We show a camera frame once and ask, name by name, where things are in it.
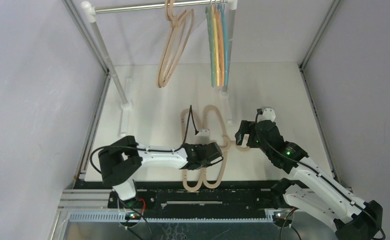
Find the green wire hanger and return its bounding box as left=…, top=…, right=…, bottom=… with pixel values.
left=205, top=6, right=216, bottom=87

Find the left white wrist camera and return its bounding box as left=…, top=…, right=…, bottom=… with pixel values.
left=195, top=128, right=210, bottom=145

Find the right black camera cable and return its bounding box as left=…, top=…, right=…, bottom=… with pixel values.
left=254, top=110, right=386, bottom=240

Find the blue wire hanger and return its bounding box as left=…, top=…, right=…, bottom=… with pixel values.
left=218, top=3, right=229, bottom=87

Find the black camera cable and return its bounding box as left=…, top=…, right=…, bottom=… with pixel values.
left=254, top=110, right=386, bottom=240
left=89, top=104, right=201, bottom=176

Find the yellow wire hanger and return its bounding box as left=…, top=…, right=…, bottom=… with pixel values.
left=211, top=6, right=220, bottom=87

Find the left black camera cable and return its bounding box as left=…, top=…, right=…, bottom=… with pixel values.
left=89, top=104, right=201, bottom=176

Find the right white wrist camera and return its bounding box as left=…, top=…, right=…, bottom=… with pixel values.
left=255, top=107, right=276, bottom=123

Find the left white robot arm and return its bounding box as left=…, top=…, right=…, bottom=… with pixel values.
left=90, top=135, right=224, bottom=209

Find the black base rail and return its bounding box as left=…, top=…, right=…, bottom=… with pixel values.
left=60, top=180, right=292, bottom=222

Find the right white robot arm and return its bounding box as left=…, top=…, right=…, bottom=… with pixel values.
left=235, top=120, right=386, bottom=240

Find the orange wire hanger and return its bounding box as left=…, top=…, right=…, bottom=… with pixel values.
left=215, top=4, right=225, bottom=87

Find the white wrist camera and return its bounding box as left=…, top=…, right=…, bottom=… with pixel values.
left=255, top=107, right=276, bottom=123
left=195, top=128, right=210, bottom=145

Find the white clothes rack frame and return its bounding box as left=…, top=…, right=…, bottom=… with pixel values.
left=81, top=0, right=238, bottom=137

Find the beige plastic hanger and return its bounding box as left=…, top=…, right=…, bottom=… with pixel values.
left=202, top=105, right=250, bottom=189
left=156, top=0, right=189, bottom=89
left=180, top=108, right=230, bottom=193
left=158, top=0, right=195, bottom=89

